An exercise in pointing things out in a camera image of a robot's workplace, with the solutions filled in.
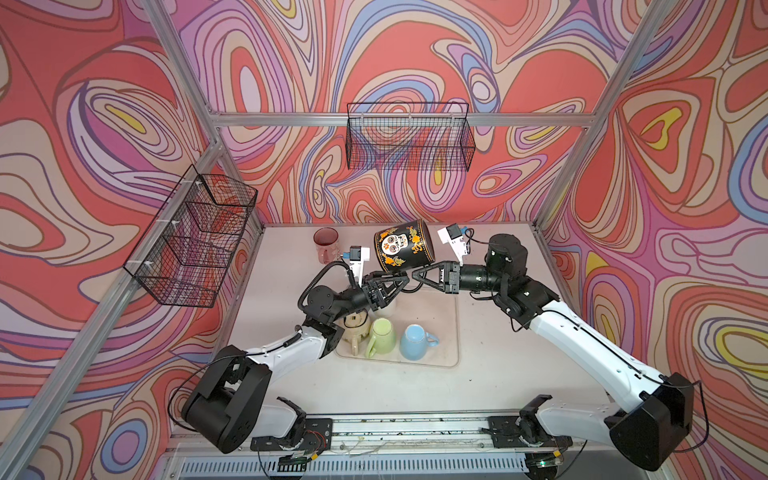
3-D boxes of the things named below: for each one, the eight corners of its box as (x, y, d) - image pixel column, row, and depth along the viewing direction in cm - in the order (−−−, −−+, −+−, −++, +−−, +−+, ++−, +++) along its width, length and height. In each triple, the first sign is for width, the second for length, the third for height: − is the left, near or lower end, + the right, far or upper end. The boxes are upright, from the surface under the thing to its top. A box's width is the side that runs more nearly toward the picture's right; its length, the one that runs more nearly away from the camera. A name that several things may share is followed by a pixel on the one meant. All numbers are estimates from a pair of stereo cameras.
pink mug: (317, 270, 108) (310, 249, 99) (321, 249, 115) (314, 227, 105) (340, 270, 108) (335, 248, 99) (342, 249, 115) (338, 227, 105)
